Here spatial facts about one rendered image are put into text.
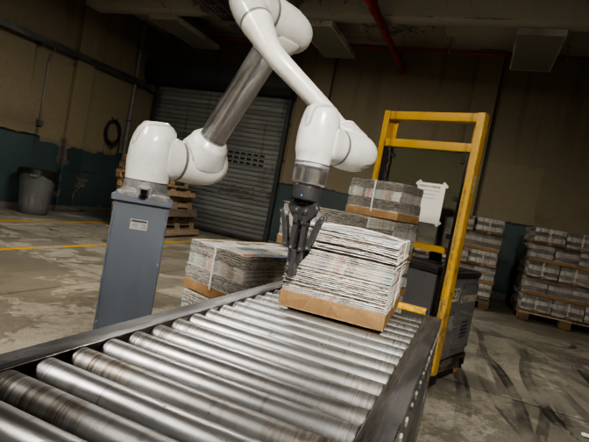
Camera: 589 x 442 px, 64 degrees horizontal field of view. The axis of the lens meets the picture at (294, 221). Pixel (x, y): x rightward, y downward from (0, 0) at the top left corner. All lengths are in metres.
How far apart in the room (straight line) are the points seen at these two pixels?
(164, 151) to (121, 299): 0.54
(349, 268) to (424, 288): 2.29
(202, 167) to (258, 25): 0.60
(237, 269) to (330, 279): 0.77
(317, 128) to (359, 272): 0.38
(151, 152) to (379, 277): 0.92
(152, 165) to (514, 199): 7.63
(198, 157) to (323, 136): 0.72
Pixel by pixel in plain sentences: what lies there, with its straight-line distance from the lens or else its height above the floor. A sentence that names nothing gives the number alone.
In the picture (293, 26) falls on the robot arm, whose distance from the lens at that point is 1.63.
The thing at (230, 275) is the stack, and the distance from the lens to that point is 1.97.
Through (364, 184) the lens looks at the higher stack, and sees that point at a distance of 2.97.
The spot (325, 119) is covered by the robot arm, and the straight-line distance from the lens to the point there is 1.19.
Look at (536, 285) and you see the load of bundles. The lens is 7.16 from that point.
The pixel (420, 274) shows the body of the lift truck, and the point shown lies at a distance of 3.50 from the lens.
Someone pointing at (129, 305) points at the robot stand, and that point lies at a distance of 1.77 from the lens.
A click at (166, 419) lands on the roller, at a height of 0.79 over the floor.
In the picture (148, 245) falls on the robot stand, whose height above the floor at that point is 0.84.
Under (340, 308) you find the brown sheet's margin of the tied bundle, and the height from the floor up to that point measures 0.84.
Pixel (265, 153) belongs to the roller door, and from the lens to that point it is 9.72.
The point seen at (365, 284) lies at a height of 0.91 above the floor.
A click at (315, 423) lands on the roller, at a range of 0.72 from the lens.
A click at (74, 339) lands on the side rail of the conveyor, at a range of 0.88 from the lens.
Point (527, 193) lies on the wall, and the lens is 8.83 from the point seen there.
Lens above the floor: 1.10
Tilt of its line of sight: 3 degrees down
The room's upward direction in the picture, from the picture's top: 11 degrees clockwise
